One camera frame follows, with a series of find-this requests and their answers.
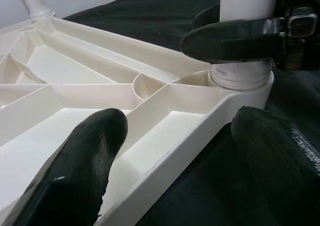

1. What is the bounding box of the white plastic table leg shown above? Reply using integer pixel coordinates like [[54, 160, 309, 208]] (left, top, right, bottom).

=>
[[209, 0, 279, 90], [14, 0, 55, 19]]

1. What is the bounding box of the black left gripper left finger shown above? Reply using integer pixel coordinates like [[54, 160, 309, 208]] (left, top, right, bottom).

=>
[[0, 107, 129, 226]]

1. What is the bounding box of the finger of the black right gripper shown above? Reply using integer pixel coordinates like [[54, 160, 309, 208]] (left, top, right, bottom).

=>
[[191, 2, 222, 30], [179, 17, 286, 63]]

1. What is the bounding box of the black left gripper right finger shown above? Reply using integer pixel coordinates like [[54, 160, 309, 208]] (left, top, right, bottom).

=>
[[229, 105, 320, 226]]

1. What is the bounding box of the white plastic table top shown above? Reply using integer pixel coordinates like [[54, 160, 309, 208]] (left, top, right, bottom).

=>
[[0, 15, 275, 226]]

